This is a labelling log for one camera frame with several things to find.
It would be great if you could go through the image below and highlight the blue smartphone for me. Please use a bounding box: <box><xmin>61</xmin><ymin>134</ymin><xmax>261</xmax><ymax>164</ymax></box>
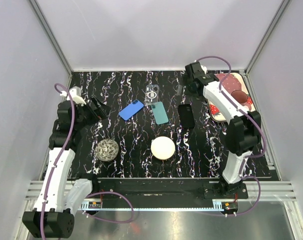
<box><xmin>118</xmin><ymin>99</ymin><xmax>144</xmax><ymax>121</ymax></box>

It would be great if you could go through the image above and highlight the aluminium frame rail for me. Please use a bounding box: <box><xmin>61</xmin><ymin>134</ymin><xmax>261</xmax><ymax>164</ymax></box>
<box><xmin>25</xmin><ymin>181</ymin><xmax>298</xmax><ymax>202</ymax></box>

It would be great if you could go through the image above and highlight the phone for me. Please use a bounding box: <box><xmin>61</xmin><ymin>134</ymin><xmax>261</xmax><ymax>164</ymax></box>
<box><xmin>178</xmin><ymin>104</ymin><xmax>195</xmax><ymax>129</ymax></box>

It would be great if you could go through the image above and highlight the pink polka dot plate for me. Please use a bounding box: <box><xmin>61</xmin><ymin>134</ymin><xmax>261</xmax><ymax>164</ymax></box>
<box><xmin>218</xmin><ymin>73</ymin><xmax>242</xmax><ymax>94</ymax></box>

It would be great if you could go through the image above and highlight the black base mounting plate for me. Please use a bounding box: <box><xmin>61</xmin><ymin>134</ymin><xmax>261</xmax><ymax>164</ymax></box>
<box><xmin>93</xmin><ymin>178</ymin><xmax>249</xmax><ymax>200</ymax></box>

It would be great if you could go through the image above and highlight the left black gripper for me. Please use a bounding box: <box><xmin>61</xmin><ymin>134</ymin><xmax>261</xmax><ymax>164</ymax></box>
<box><xmin>74</xmin><ymin>95</ymin><xmax>112</xmax><ymax>130</ymax></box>

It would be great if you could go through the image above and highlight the white round lid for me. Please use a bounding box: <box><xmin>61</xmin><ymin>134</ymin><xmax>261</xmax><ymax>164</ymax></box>
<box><xmin>150</xmin><ymin>136</ymin><xmax>176</xmax><ymax>161</ymax></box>

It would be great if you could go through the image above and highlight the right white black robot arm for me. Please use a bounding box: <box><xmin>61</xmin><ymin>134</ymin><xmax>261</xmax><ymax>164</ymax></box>
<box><xmin>181</xmin><ymin>61</ymin><xmax>261</xmax><ymax>198</ymax></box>

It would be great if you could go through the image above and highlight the strawberry print cream tray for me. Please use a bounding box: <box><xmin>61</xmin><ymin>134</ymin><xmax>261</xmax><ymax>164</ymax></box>
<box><xmin>207</xmin><ymin>72</ymin><xmax>256</xmax><ymax>122</ymax></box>

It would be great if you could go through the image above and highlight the clear transparent phone case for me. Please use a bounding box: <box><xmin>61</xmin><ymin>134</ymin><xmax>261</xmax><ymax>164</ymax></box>
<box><xmin>144</xmin><ymin>84</ymin><xmax>159</xmax><ymax>106</ymax></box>

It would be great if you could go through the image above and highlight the right small controller board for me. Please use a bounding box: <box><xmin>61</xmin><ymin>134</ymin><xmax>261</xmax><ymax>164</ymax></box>
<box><xmin>222</xmin><ymin>202</ymin><xmax>238</xmax><ymax>212</ymax></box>

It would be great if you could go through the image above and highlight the small controller board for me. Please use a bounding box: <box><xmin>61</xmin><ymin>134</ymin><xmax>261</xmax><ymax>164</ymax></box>
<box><xmin>222</xmin><ymin>202</ymin><xmax>238</xmax><ymax>212</ymax></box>
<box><xmin>88</xmin><ymin>200</ymin><xmax>102</xmax><ymax>209</ymax></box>

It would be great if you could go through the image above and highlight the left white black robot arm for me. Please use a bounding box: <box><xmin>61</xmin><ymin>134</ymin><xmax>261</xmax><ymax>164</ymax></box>
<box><xmin>22</xmin><ymin>96</ymin><xmax>111</xmax><ymax>239</ymax></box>

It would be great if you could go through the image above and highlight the pink ghost pattern mug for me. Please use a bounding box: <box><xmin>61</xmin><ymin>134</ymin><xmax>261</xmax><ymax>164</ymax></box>
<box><xmin>231</xmin><ymin>90</ymin><xmax>252</xmax><ymax>111</ymax></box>

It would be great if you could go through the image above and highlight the teal smartphone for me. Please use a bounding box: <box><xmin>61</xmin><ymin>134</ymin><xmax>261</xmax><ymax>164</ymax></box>
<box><xmin>151</xmin><ymin>101</ymin><xmax>169</xmax><ymax>125</ymax></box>

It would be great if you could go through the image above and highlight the leaf patterned round bowl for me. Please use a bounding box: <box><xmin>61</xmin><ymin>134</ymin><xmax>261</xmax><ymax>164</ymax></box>
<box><xmin>94</xmin><ymin>138</ymin><xmax>119</xmax><ymax>162</ymax></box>

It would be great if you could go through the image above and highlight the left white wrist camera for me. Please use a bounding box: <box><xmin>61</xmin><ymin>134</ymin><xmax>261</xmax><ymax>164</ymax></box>
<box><xmin>60</xmin><ymin>86</ymin><xmax>87</xmax><ymax>106</ymax></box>

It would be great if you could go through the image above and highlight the left small controller board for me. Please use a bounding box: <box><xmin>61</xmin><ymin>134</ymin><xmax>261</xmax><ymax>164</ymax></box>
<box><xmin>88</xmin><ymin>200</ymin><xmax>102</xmax><ymax>209</ymax></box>

